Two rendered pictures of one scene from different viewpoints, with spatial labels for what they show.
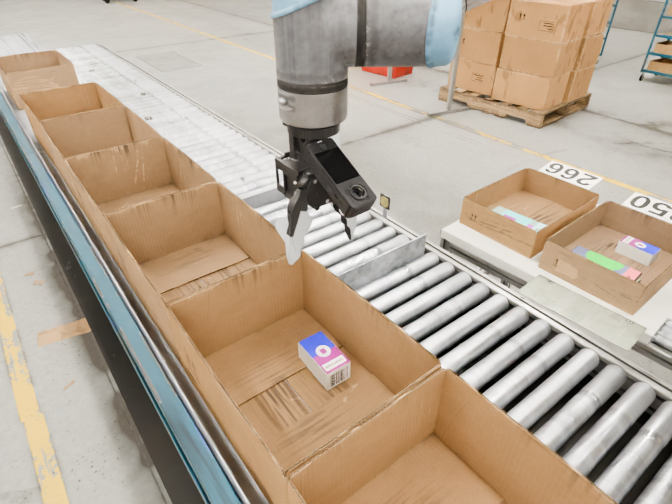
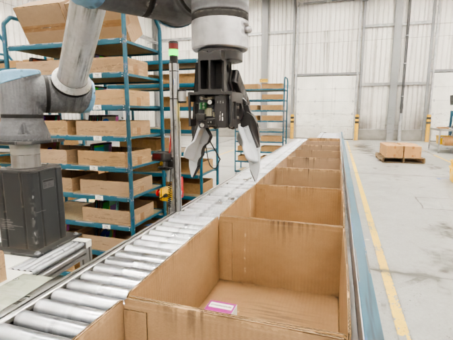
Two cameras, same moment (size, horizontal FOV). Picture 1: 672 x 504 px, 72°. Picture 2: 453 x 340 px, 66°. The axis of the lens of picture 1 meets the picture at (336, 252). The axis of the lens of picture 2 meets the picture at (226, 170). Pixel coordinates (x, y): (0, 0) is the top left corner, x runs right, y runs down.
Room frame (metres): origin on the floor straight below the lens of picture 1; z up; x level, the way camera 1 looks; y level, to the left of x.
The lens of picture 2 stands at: (0.93, 0.51, 1.29)
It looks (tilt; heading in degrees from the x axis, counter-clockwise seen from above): 9 degrees down; 235
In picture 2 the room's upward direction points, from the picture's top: straight up
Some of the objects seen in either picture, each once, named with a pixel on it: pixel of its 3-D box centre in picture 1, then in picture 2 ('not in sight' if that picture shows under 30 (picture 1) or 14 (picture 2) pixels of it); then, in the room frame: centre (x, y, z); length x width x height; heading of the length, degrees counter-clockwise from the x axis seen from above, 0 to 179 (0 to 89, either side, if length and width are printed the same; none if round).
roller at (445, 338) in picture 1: (443, 339); not in sight; (0.85, -0.28, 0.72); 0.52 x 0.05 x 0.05; 127
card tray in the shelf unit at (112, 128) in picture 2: not in sight; (114, 127); (0.17, -1.96, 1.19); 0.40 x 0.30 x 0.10; 127
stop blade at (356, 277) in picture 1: (369, 272); not in sight; (1.08, -0.10, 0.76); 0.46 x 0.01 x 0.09; 127
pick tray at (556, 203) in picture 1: (528, 208); not in sight; (1.39, -0.66, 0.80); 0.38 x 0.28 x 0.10; 128
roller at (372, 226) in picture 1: (324, 248); not in sight; (1.26, 0.04, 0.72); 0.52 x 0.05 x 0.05; 127
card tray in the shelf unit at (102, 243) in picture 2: not in sight; (118, 236); (0.18, -1.96, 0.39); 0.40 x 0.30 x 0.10; 128
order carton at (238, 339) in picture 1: (297, 366); (259, 298); (0.55, 0.07, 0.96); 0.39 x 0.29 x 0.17; 38
